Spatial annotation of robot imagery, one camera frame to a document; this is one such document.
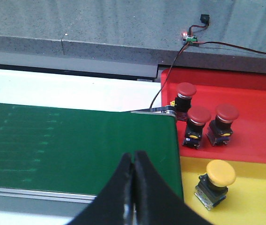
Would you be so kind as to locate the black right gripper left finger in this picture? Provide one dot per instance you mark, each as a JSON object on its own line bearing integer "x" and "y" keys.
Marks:
{"x": 114, "y": 204}

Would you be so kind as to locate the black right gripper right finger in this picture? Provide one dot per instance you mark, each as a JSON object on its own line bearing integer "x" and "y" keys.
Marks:
{"x": 155, "y": 202}

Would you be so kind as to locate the yellow mushroom push button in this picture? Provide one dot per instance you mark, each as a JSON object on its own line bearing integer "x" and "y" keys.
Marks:
{"x": 212, "y": 187}

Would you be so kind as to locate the red mushroom push button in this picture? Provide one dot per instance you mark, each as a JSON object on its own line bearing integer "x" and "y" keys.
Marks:
{"x": 182, "y": 102}
{"x": 197, "y": 117}
{"x": 219, "y": 130}

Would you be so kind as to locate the yellow plastic bin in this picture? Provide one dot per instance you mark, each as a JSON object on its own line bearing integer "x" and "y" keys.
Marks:
{"x": 245, "y": 203}

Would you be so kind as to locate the green conveyor belt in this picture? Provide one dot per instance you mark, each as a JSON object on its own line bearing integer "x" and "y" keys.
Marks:
{"x": 76, "y": 145}

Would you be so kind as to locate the red plastic bin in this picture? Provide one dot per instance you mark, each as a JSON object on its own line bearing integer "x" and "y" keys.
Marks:
{"x": 245, "y": 91}

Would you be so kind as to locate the small green circuit board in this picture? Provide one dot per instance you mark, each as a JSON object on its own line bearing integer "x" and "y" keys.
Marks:
{"x": 188, "y": 36}

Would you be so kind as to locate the grey stone counter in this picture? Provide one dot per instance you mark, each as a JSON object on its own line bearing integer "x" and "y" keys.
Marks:
{"x": 132, "y": 37}

